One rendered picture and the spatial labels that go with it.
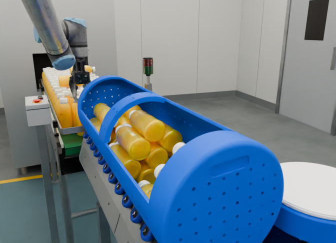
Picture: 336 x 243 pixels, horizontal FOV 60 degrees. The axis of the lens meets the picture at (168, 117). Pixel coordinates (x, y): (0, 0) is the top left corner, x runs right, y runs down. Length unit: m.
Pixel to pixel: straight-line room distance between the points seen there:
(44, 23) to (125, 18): 4.50
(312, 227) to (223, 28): 5.65
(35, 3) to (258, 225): 0.86
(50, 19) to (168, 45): 4.77
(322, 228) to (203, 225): 0.30
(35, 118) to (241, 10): 5.47
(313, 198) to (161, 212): 0.41
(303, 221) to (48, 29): 0.94
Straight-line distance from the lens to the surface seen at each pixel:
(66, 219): 2.01
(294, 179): 0.87
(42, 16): 1.06
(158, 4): 5.70
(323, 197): 0.82
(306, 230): 0.77
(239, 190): 0.58
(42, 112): 1.45
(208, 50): 6.10
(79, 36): 1.37
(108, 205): 1.02
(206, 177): 0.52
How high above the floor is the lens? 1.42
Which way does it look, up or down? 17 degrees down
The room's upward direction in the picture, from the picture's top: straight up
